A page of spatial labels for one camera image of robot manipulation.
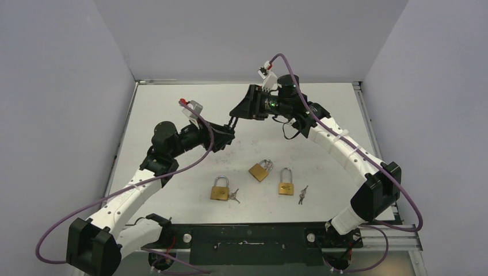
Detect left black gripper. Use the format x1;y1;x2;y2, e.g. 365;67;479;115
170;114;234;158

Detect brass padlock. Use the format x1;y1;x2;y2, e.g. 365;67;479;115
278;167;294;196
248;159;269;182
210;175;229;201

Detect keys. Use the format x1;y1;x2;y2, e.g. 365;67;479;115
264;159;273;172
228;189;241;204
298;185;308;205

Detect black padlock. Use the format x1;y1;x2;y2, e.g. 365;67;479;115
226;116;239;132

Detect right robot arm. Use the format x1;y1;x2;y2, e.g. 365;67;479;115
230;75;402;247

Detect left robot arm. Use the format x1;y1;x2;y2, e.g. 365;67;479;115
66;121;235;275

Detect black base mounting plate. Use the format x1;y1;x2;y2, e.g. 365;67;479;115
146;222;363;266

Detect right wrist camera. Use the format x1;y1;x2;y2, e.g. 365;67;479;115
258;64;277;92

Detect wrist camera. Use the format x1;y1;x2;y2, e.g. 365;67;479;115
180;98;203;129
258;64;277;92

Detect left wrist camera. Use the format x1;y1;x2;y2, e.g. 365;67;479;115
180;98;203;129

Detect aluminium frame rail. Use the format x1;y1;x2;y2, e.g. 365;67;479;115
138;79;362;86

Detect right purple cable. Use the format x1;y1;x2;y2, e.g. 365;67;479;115
266;53;424;274

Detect purple cable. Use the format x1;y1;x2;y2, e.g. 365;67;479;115
35;99;215;265
266;53;424;274

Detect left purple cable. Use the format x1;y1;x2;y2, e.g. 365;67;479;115
35;99;215;265

